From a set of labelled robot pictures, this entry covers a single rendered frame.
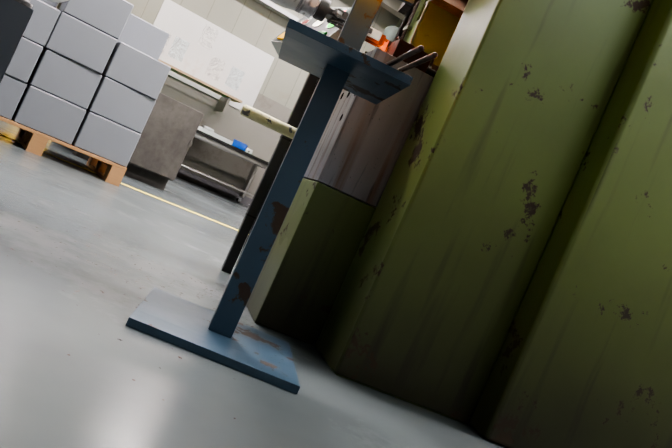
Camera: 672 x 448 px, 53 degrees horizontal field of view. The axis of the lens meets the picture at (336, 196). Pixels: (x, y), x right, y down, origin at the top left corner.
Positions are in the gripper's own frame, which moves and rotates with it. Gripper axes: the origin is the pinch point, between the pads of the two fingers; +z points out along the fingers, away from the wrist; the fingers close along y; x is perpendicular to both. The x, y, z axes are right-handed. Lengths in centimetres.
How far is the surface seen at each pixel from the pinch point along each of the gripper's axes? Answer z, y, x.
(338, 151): 1.3, 22.1, -42.1
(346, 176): 7, 22, -48
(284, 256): -1, 22, -78
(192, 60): -60, -762, 57
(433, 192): 24, 49, -44
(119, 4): -105, -220, 4
